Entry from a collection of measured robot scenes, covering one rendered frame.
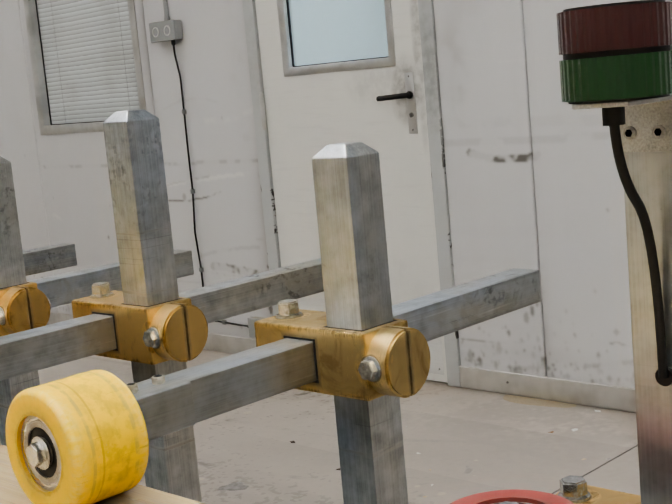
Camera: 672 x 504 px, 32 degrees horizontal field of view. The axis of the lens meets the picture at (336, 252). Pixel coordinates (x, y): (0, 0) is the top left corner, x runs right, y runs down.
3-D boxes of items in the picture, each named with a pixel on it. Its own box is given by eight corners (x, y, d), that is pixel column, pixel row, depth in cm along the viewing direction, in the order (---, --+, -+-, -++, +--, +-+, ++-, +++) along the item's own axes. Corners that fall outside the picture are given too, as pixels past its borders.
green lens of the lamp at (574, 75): (598, 95, 67) (596, 57, 66) (696, 89, 62) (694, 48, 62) (539, 104, 62) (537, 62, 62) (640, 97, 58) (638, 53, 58)
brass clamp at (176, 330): (125, 339, 112) (119, 288, 111) (217, 353, 102) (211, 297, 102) (71, 354, 107) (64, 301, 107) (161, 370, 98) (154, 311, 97)
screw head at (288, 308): (289, 312, 92) (288, 297, 92) (308, 314, 91) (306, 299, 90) (270, 317, 91) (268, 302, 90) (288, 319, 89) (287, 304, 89)
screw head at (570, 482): (568, 489, 76) (567, 471, 76) (597, 494, 75) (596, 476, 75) (551, 499, 75) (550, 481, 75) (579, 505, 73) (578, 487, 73)
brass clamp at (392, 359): (309, 367, 94) (303, 306, 94) (439, 386, 85) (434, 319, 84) (253, 386, 90) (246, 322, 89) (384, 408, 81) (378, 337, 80)
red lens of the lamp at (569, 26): (596, 51, 66) (594, 12, 66) (694, 42, 62) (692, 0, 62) (536, 57, 62) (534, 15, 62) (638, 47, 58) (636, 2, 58)
